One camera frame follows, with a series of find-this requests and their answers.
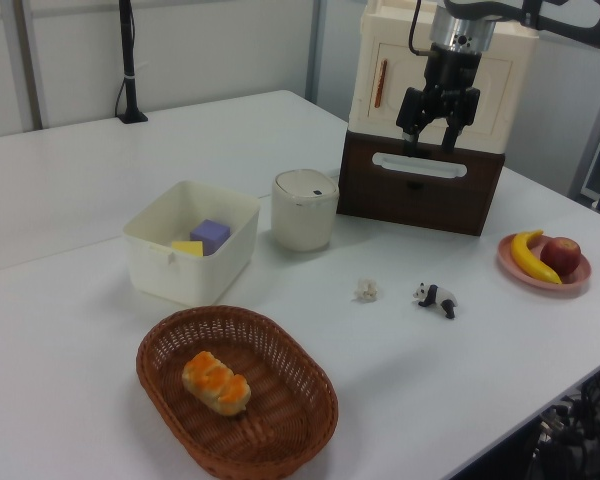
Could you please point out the toy bread loaf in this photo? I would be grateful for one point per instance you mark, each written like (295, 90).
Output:
(215, 382)

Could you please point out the panda figurine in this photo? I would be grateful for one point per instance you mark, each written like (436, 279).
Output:
(437, 297)

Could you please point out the purple cube block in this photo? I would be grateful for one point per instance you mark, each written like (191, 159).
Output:
(210, 234)

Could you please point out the yellow toy banana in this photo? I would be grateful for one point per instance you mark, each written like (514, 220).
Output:
(525, 257)

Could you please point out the dark brown wooden drawer box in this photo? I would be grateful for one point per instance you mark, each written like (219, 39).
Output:
(430, 212)

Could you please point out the cream plastic storage box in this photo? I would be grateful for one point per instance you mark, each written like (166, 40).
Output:
(380, 30)

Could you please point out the pink plate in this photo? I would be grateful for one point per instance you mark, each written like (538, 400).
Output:
(580, 282)

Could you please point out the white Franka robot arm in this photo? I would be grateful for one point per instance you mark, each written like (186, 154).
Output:
(580, 22)

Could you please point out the crumpled white paper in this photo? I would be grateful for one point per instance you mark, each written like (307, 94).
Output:
(366, 291)

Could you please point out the orange strip on storage box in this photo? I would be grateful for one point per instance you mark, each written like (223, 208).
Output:
(381, 82)

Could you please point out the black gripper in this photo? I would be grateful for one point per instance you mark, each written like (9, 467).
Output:
(450, 75)

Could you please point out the brown wicker basket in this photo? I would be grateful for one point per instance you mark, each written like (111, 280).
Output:
(290, 430)

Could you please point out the small white trash can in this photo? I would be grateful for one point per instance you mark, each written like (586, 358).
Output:
(302, 220)

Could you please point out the yellow block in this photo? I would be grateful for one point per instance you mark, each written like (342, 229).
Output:
(187, 248)

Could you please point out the white open plastic bin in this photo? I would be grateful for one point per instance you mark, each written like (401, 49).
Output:
(170, 277)

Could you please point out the red toy apple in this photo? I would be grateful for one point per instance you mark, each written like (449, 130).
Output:
(561, 256)

